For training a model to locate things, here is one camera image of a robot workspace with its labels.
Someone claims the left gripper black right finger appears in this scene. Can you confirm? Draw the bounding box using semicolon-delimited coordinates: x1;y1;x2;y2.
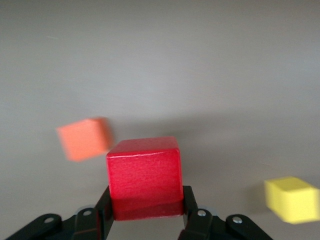
177;185;273;240

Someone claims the orange wooden cube block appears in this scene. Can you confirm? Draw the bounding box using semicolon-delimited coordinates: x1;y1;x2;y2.
56;116;113;162

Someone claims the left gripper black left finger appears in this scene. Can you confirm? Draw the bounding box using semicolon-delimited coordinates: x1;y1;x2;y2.
4;186;116;240

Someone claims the red wooden cube block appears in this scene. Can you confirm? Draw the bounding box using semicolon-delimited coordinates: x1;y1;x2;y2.
105;136;185;222

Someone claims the yellow wooden cube block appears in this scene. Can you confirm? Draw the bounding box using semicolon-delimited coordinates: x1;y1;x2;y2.
263;176;320;224

